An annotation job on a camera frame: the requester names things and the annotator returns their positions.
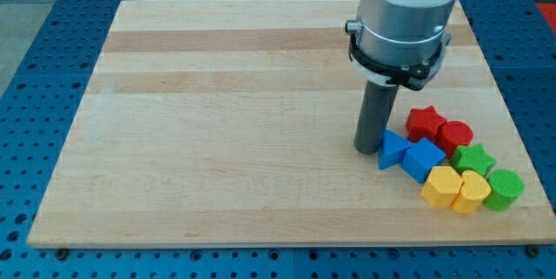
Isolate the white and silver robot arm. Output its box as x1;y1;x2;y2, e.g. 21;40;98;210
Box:
345;0;455;66

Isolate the light wooden board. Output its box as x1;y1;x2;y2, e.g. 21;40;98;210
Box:
27;0;555;249

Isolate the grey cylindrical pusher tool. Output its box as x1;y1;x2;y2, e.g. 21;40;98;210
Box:
354;81;398;155

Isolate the blue triangle block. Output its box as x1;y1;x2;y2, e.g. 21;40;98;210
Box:
379;130;413;169

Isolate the red star block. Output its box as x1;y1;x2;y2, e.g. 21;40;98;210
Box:
405;106;447;143

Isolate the blue cube block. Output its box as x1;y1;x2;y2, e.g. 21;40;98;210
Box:
401;138;447;183

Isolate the red cylinder block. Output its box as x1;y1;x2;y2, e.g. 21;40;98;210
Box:
435;121;473;158

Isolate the yellow hexagon block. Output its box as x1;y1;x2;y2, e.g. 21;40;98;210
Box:
420;166;463;208

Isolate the green star block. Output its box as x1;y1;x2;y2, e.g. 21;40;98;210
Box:
449;143;497;177

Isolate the yellow heart block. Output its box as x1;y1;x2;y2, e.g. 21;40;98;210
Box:
451;170;492;214

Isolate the green cylinder block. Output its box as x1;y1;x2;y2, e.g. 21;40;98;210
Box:
483;169;525;211

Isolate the black tool mounting bracket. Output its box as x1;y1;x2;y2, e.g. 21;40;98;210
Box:
348;34;452;91

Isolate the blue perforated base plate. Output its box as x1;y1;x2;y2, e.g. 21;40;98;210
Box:
1;0;555;278

